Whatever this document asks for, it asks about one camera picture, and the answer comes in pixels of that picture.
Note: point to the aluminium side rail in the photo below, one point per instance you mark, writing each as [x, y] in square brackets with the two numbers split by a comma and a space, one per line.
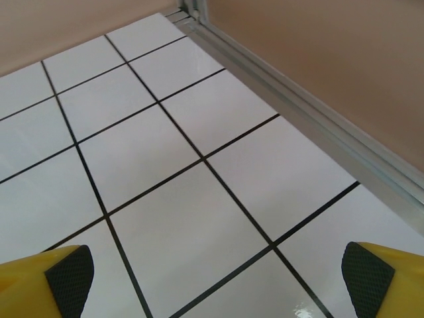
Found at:
[298, 99]

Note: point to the aluminium corner post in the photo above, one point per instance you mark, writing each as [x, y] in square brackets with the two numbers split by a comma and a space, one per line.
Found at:
[193, 5]

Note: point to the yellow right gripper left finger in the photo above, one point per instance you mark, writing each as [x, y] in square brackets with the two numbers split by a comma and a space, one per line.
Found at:
[33, 288]

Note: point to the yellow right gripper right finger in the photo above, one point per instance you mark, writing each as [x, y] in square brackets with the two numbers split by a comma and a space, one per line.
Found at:
[391, 285]

